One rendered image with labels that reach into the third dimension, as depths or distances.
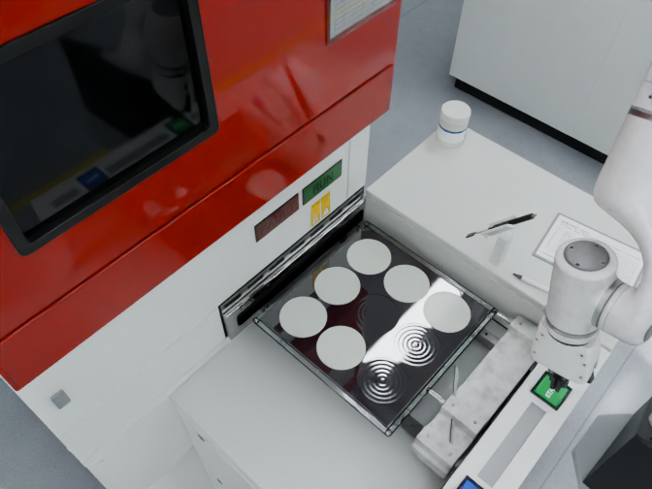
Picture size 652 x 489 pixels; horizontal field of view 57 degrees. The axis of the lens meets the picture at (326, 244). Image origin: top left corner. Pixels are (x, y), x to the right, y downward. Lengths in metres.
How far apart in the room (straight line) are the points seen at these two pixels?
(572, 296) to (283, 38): 0.55
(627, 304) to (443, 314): 0.49
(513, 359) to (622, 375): 1.18
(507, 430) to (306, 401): 0.40
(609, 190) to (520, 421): 0.47
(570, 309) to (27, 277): 0.73
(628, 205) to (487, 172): 0.65
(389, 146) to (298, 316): 1.79
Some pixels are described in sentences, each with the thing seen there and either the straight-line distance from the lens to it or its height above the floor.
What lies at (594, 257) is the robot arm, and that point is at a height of 1.32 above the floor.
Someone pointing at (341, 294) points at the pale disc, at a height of 0.90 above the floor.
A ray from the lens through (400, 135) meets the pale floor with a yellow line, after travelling 3.02.
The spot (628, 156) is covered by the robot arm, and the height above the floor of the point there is 1.44.
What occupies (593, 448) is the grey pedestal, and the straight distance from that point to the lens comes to 1.36.
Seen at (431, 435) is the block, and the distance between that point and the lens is 1.18.
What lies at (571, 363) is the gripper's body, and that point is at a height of 1.11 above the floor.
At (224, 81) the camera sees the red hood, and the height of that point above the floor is 1.51.
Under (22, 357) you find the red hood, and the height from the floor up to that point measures 1.29.
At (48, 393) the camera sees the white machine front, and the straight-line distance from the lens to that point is 1.07.
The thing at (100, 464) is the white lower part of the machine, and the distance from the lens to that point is 1.34.
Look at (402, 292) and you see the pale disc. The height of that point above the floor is 0.90.
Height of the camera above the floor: 2.00
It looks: 52 degrees down
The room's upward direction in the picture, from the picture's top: 1 degrees clockwise
